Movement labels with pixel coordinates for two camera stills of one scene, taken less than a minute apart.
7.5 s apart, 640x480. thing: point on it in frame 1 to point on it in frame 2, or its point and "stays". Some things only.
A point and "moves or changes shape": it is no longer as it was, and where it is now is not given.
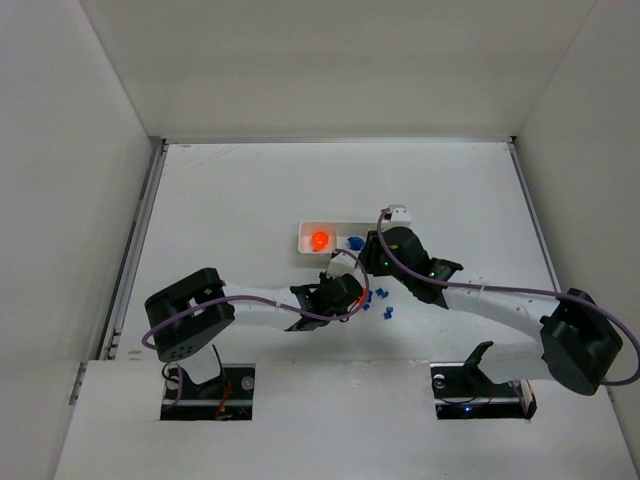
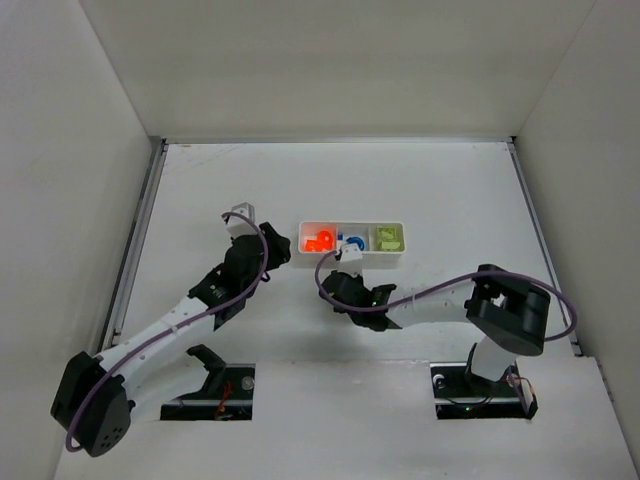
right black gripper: [373, 253] to [337, 288]
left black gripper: [351, 292] to [273, 245]
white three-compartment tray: [338, 232] stays
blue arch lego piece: [356, 243] stays
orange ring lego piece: [361, 300] moves or changes shape
